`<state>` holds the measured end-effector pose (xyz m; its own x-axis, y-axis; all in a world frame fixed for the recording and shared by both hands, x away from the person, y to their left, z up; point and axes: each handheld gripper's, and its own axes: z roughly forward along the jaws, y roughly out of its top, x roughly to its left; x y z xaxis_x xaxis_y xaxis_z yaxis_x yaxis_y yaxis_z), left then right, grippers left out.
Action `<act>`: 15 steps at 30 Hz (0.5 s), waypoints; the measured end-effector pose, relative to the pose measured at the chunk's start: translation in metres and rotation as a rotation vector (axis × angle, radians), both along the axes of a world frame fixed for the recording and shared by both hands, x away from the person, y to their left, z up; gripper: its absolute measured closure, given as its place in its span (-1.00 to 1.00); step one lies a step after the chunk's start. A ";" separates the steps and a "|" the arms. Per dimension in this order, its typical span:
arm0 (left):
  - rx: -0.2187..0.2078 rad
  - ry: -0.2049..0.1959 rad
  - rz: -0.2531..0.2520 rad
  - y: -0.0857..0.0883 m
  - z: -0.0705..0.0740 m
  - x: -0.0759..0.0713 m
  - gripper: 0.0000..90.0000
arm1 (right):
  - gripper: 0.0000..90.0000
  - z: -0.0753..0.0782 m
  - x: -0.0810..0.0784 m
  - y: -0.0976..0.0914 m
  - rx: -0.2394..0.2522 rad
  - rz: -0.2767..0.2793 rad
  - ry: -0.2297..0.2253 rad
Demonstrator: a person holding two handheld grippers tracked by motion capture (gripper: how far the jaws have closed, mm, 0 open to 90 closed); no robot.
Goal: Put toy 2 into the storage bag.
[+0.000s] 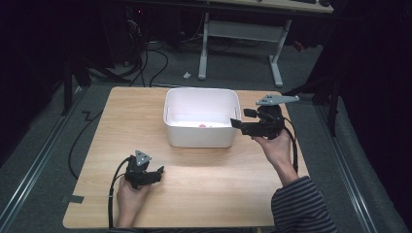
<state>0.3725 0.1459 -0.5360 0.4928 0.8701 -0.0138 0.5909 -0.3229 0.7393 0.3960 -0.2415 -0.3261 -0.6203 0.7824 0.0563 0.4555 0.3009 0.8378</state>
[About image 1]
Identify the dark computer tower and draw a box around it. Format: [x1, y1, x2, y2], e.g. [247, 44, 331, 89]
[105, 5, 148, 67]

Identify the person's right hand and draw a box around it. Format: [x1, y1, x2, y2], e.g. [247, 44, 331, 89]
[252, 127, 294, 170]

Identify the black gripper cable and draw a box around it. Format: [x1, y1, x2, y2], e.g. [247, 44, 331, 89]
[107, 156, 134, 229]
[282, 116, 299, 175]

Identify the metal floor rail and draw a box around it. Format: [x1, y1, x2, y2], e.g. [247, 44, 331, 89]
[0, 86, 86, 229]
[314, 104, 379, 233]

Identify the person's left hand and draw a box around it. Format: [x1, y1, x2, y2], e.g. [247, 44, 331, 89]
[116, 177, 152, 212]

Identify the grey tape strip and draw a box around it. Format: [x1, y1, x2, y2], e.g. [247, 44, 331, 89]
[67, 194, 86, 205]

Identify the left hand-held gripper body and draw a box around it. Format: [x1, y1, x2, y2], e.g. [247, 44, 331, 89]
[124, 150, 162, 190]

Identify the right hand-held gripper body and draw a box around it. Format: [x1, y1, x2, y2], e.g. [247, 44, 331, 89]
[241, 94, 300, 141]

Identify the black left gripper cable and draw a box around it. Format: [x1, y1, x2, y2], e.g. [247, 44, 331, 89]
[107, 156, 134, 229]

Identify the white plastic bin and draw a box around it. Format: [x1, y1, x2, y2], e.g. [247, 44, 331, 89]
[162, 86, 243, 150]

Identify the black cable on floor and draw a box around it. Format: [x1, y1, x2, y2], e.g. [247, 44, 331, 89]
[67, 110, 105, 181]

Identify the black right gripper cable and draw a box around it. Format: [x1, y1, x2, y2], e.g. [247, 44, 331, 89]
[282, 116, 299, 175]

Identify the black metal stand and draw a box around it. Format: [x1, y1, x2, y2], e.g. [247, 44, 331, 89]
[285, 77, 343, 138]
[60, 52, 93, 117]

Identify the bundle of black cables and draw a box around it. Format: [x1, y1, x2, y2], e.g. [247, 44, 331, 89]
[125, 17, 170, 88]

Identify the white-framed wooden desk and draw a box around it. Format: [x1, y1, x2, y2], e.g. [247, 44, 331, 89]
[197, 0, 335, 88]

